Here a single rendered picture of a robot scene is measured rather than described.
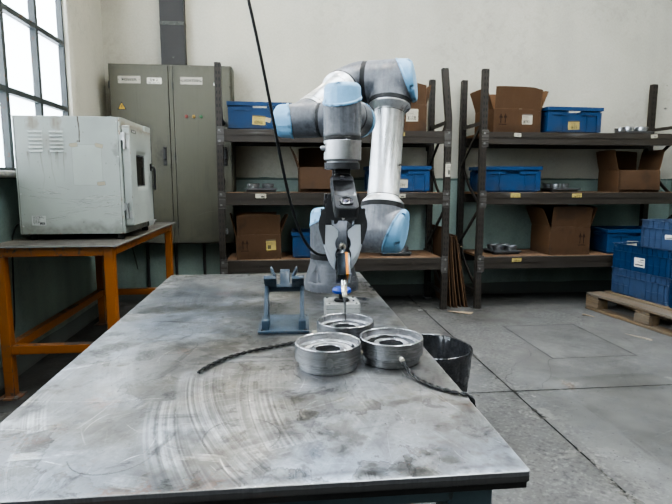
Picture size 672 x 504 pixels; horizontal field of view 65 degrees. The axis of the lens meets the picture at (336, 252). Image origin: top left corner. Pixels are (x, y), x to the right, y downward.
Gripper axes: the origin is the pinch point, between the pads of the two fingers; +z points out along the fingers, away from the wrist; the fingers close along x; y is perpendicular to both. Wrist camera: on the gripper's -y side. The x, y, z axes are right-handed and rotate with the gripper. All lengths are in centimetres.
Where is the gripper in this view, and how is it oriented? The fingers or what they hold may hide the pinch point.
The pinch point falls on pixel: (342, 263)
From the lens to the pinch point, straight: 106.0
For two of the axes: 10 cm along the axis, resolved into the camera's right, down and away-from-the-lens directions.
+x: -10.0, 0.1, -0.6
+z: 0.0, 9.9, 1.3
